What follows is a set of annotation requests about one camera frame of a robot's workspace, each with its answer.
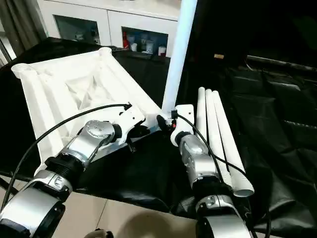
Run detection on white plastic table leg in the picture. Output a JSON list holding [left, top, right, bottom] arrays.
[[161, 0, 198, 118], [196, 87, 211, 145], [205, 89, 234, 188], [212, 91, 255, 198]]

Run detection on white plastic table top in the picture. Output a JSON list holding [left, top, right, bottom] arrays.
[[11, 47, 165, 167]]

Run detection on black work mat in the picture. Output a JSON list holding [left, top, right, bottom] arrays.
[[0, 37, 317, 238]]

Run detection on white glass-door cabinet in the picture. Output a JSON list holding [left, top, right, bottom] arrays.
[[37, 0, 181, 58]]

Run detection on dark metal rod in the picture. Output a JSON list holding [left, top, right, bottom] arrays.
[[246, 55, 317, 69]]

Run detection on dark grey curtain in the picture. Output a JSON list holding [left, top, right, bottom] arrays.
[[0, 0, 49, 56]]

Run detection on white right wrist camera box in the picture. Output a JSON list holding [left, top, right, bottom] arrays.
[[169, 104, 195, 147]]

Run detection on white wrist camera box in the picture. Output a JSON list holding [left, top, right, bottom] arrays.
[[106, 106, 147, 145], [169, 104, 195, 147]]

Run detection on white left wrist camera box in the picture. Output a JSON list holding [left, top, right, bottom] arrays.
[[106, 106, 147, 145]]

